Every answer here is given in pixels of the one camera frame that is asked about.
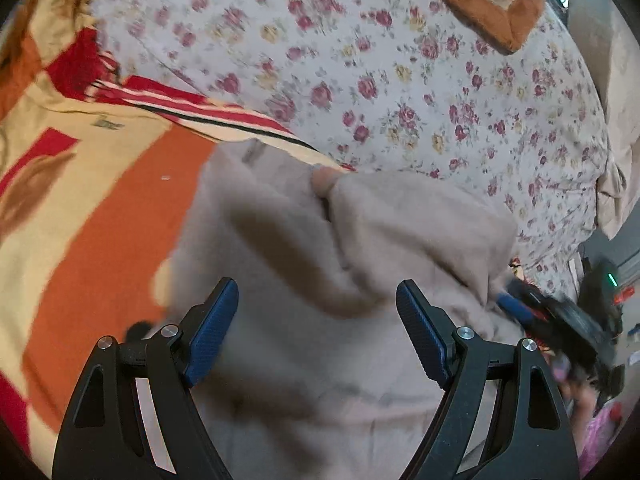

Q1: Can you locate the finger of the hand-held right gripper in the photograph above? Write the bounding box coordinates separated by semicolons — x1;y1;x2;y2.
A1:
497;281;549;332

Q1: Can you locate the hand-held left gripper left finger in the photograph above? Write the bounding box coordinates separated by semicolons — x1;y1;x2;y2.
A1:
51;276;240;480

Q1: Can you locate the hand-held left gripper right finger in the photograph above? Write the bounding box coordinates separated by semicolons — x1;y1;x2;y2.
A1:
395;280;581;480

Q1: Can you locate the beige jacket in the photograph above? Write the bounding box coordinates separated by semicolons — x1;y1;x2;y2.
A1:
155;140;526;480

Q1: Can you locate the orange red printed blanket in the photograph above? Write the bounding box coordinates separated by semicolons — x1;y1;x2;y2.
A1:
0;0;351;466

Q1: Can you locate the beige ruffled cloth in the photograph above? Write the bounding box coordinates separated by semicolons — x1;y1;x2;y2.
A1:
562;0;640;241

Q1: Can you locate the floral bedsheet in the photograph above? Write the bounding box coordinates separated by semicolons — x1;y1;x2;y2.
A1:
70;0;612;306

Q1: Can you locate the orange checkered blanket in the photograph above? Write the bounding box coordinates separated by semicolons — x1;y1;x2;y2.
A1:
385;0;547;56

